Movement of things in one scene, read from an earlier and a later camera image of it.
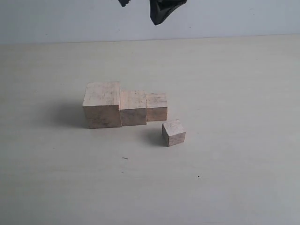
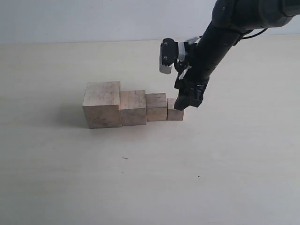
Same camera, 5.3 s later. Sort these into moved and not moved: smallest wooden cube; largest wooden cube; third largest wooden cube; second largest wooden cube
Moved: smallest wooden cube
Not moved: largest wooden cube; second largest wooden cube; third largest wooden cube
